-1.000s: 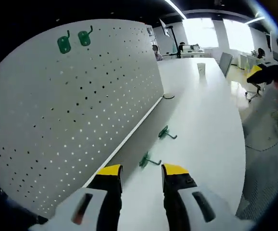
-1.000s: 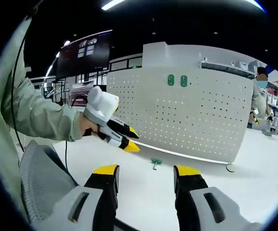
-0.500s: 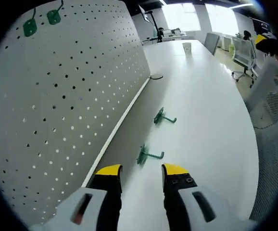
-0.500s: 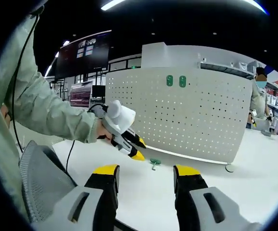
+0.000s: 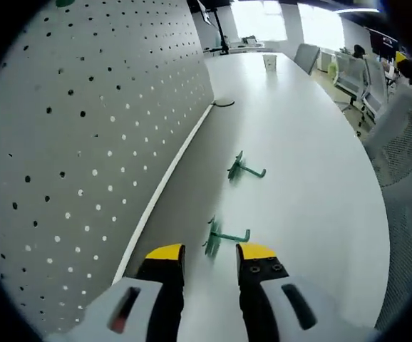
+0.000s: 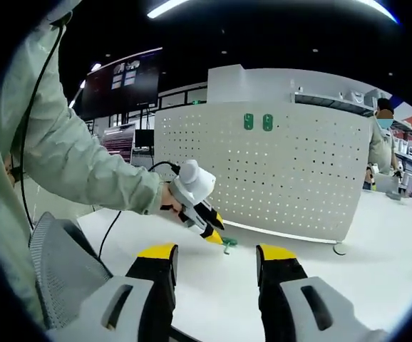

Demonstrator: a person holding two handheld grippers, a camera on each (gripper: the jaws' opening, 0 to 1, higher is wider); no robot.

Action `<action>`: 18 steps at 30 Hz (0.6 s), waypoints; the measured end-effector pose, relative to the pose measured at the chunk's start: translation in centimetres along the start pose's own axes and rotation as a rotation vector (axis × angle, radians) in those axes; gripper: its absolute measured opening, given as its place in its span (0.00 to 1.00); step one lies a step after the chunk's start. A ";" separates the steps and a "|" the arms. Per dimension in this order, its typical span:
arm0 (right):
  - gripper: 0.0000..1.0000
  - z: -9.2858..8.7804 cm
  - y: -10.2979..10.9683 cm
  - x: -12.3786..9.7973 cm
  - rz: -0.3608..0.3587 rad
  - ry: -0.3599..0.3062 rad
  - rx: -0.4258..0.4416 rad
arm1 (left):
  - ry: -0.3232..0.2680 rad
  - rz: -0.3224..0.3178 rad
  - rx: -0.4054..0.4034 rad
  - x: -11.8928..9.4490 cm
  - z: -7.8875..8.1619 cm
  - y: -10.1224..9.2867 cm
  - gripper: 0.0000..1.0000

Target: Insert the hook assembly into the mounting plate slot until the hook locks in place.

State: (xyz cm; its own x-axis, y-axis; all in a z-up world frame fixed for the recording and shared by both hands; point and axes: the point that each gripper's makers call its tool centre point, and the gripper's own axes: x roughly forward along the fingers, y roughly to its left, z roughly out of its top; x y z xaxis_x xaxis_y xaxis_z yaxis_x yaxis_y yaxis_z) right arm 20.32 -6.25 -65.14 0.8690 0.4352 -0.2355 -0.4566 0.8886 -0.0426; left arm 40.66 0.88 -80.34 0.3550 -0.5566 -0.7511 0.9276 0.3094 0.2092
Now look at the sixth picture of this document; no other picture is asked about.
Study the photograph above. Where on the black computer monitor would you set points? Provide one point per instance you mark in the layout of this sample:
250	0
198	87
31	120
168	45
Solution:
144	138

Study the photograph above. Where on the person's left hand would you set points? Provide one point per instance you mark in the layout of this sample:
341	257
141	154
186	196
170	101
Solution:
168	199

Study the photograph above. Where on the white pegboard mounting plate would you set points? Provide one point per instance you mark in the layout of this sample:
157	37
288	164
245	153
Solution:
348	142

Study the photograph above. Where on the white partition block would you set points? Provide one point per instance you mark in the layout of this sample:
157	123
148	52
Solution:
263	85

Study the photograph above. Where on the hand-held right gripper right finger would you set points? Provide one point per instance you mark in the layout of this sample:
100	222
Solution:
291	306

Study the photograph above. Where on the grey mesh office chair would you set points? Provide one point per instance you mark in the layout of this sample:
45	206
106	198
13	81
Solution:
63	270

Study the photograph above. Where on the ceiling light strip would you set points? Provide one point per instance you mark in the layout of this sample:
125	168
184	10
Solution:
167	9

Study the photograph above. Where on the green hook assembly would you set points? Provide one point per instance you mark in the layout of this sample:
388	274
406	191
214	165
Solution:
229	246
248	121
267	122

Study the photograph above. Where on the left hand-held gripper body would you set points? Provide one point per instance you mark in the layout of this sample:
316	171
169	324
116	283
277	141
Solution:
195	178

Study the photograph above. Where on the dark wall display screen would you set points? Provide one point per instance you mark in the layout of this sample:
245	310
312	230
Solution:
138	89

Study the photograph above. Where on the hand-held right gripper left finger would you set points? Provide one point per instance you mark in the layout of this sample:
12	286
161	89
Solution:
134	295

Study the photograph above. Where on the operator in pale green coat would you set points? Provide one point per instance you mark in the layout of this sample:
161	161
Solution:
6	107

